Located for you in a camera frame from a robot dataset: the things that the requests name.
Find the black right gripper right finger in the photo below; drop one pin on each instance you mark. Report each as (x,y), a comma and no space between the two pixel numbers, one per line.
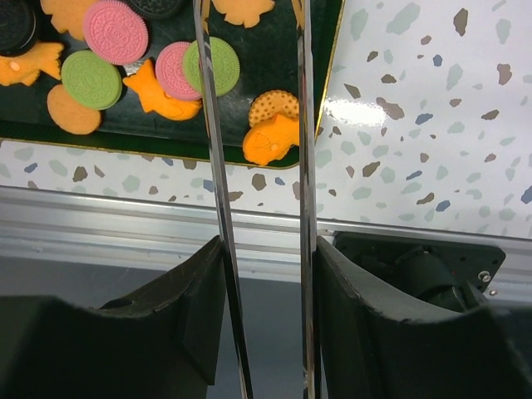
(378,342)

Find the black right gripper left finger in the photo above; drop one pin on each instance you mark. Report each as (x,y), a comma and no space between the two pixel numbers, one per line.
(159,341)

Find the green sandwich cookie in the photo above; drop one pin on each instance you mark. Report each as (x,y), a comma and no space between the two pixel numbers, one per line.
(91,81)
(226,66)

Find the black sandwich cookie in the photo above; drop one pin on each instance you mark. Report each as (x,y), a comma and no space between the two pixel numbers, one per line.
(156,9)
(19,27)

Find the orange fish cookie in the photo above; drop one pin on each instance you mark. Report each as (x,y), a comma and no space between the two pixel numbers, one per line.
(25,69)
(154,99)
(270,140)

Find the orange fish cookie centre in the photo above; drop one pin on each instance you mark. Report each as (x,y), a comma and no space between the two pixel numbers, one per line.
(154,99)

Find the plain orange round cookie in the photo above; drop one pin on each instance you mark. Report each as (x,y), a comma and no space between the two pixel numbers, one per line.
(70,115)

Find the orange dotted cookie right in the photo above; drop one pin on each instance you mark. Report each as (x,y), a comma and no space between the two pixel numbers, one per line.
(271,103)

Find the pink sandwich cookie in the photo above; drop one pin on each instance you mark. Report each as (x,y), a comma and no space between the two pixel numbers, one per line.
(169,72)
(115,33)

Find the dark green gold-rimmed tray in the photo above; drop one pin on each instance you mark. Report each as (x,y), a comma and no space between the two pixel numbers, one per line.
(268,56)

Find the orange fish cookie left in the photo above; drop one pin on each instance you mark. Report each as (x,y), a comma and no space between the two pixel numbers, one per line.
(25,69)

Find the orange flower cookie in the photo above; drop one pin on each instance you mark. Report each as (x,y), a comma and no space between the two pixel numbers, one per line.
(244,13)

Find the orange scalloped cookie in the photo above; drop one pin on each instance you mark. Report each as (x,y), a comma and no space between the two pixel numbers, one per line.
(68,15)

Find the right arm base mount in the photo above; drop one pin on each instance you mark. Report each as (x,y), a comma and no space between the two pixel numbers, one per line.
(450,275)

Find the aluminium table rail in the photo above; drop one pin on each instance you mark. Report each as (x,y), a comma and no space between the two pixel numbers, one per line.
(137,234)

